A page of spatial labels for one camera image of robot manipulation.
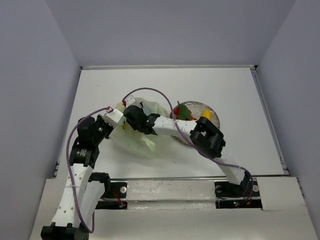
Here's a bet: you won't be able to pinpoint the light green plastic bag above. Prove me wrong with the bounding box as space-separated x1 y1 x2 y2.
109 97 172 158

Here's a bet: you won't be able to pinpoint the red fake cherries with leaf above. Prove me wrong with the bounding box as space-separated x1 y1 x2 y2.
170 101 197 121

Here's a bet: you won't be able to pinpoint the yellow fake mango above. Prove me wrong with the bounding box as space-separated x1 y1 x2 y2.
201 109 212 121

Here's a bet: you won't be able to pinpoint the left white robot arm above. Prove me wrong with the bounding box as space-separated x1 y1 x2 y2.
40 115 114 240

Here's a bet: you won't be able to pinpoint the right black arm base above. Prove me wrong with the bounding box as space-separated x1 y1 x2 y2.
214 179 263 209

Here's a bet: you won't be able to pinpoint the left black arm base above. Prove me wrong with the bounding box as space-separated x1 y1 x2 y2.
95 181 128 210

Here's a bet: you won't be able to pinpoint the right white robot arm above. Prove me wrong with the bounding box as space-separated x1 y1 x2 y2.
123 105 253 196

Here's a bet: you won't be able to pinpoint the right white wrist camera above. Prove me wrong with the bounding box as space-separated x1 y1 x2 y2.
123 95 141 108

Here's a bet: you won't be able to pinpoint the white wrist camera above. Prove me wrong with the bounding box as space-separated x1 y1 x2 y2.
123 95 141 108
102 107 124 128

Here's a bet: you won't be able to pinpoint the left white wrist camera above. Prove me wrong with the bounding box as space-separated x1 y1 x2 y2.
102 107 124 128

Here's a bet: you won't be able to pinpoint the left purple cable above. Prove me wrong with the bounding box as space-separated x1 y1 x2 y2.
65 106 111 233

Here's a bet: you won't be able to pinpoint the purple cable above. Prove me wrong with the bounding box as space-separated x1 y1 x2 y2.
122 86 255 203
65 106 111 233

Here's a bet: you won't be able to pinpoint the aluminium table frame rail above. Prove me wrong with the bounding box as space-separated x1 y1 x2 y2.
80 64 258 71

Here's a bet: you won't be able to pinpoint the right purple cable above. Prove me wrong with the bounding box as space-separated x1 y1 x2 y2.
122 86 255 203

